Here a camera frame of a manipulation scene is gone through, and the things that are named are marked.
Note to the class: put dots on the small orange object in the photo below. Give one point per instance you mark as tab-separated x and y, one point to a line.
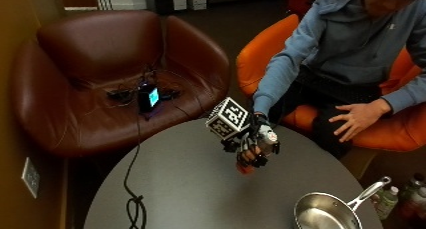
246	169

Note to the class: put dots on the white marker cube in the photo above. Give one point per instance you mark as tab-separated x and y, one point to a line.
228	117

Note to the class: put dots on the the person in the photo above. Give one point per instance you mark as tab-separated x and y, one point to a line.
347	39

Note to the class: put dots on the clear bottle with white cap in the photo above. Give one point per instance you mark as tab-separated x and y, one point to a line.
387	202

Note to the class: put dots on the dark bottle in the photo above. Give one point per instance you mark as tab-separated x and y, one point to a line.
415	195

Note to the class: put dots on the steel frying pan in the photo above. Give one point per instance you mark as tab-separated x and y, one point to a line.
327	214

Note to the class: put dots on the orange armchair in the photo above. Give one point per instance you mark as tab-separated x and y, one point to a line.
267	45

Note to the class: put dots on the black device with lit screen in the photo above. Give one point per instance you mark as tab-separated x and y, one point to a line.
148	97

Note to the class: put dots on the red chair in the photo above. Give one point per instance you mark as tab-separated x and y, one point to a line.
300	0

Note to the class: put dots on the white box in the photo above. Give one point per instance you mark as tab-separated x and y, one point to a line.
198	1

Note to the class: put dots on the brown leather armchair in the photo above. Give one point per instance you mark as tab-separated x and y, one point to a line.
89	49

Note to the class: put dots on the grey glove camera module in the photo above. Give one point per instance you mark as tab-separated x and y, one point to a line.
268	139

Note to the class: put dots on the white wall outlet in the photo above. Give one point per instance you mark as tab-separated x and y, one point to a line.
31	177

